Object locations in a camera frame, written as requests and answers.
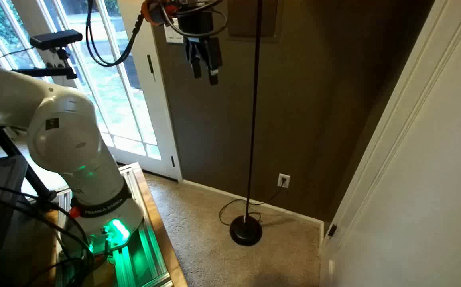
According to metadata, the white wall outlet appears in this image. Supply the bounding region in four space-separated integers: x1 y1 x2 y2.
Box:
276 173 292 190

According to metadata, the white room door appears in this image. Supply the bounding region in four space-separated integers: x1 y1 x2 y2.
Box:
318 0 461 287

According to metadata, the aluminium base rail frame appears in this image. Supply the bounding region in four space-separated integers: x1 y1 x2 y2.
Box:
88 161 174 287

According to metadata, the white glass French door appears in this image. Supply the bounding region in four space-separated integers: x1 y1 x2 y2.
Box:
0 0 184 184

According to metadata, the black tripod stand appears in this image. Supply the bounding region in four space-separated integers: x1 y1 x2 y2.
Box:
0 125 59 211

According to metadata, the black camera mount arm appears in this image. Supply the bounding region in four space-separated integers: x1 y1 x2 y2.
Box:
15 47 79 82

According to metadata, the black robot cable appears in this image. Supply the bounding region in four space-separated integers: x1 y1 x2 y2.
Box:
83 0 147 69

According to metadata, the black floor lamp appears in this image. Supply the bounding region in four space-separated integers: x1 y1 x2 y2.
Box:
228 0 265 248

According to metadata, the orange wrist mount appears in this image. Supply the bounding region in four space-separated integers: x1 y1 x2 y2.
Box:
141 0 182 28

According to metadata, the black external camera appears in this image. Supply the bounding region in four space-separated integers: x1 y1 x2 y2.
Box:
29 29 85 53

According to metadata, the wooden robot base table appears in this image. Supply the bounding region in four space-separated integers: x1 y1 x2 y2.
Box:
21 161 190 287

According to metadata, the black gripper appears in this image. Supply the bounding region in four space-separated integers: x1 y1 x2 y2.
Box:
179 8 225 87

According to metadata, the white baseboard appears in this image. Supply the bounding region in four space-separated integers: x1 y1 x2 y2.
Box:
181 179 327 238

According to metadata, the black lamp power cord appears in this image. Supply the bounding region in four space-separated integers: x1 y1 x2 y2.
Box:
217 185 287 228

